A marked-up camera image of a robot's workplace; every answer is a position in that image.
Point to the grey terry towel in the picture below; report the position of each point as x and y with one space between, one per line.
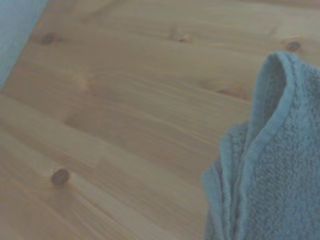
275 162

